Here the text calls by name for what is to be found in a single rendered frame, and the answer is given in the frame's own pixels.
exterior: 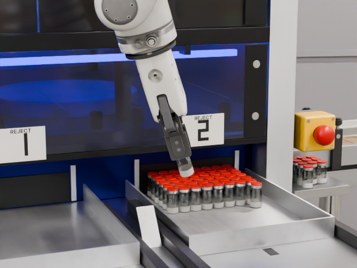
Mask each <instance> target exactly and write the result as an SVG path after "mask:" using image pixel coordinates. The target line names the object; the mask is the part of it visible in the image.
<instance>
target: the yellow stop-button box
mask: <svg viewBox="0 0 357 268"><path fill-rule="evenodd" d="M335 119H336V117H335V115H333V114H330V113H327V112H324V111H321V110H318V109H315V110H301V111H294V144H293V148H296V149H298V150H300V151H302V152H314V151H320V150H332V149H334V142H335V139H334V141H333V142H332V143H331V144H330V145H328V146H322V145H320V144H318V143H316V142H315V139H314V132H315V130H316V129H317V128H318V127H319V126H320V125H327V126H329V127H331V128H332V129H333V130H334V132H335Z"/></svg>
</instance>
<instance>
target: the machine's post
mask: <svg viewBox="0 0 357 268"><path fill-rule="evenodd" d="M266 26H268V27H269V42H268V69H267V113H266V137H267V142H266V143H257V144H252V171H253V172H254V173H256V174H258V175H260V176H262V177H264V178H265V179H267V180H269V181H271V182H273V183H274V184H276V185H278V186H280V187H282V188H284V189H285V190H287V191H289V192H291V193H292V177H293V144H294V111H295V79H296V46H297V29H298V0H268V2H267V24H266Z"/></svg>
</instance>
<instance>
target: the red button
mask: <svg viewBox="0 0 357 268"><path fill-rule="evenodd" d="M334 138H335V133H334V130H333V129H332V128H331V127H329V126H327V125H320V126H319V127H318V128H317V129H316V130H315V132H314V140H315V142H316V143H318V144H320V145H322V146H328V145H330V144H331V143H332V142H333V141H334Z"/></svg>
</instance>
